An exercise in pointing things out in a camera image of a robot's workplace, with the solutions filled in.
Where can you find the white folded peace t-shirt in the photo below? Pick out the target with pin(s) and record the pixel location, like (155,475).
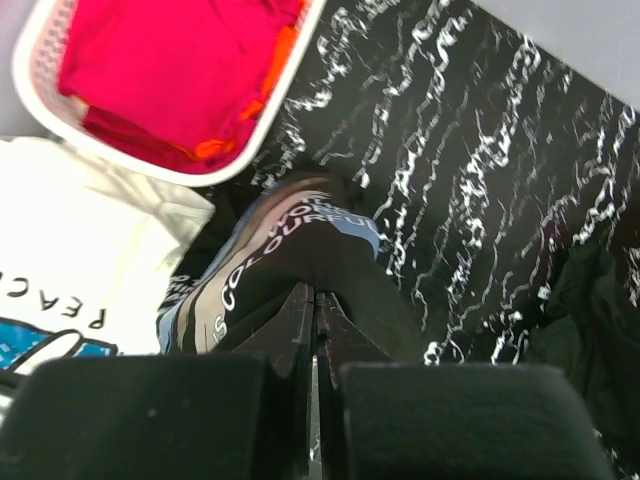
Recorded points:
(87,253)

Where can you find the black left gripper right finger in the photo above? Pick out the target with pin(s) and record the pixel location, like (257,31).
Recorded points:
(338,343)

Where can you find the white plastic laundry basket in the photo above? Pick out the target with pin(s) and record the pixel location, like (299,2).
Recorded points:
(36,67)

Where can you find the red t-shirt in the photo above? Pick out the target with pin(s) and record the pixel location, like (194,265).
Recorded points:
(178,84)

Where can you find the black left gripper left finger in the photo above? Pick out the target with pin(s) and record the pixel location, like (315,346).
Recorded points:
(284,344)

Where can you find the black printed t-shirt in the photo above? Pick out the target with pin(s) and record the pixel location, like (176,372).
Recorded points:
(238,272)

